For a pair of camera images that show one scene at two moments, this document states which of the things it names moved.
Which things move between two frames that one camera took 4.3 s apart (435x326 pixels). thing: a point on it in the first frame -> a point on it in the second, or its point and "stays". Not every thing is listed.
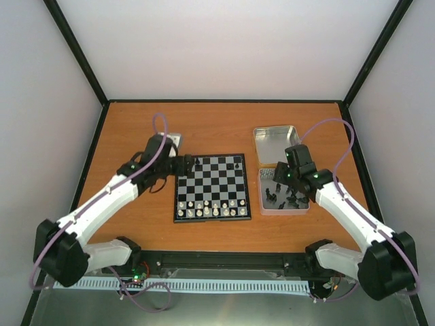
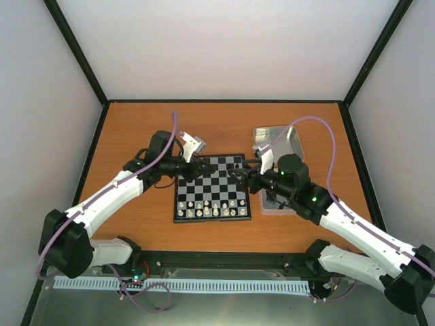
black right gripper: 279,174 -> 253,175
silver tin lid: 271,142 stays
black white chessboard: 217,189 stays
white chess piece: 215,211 stays
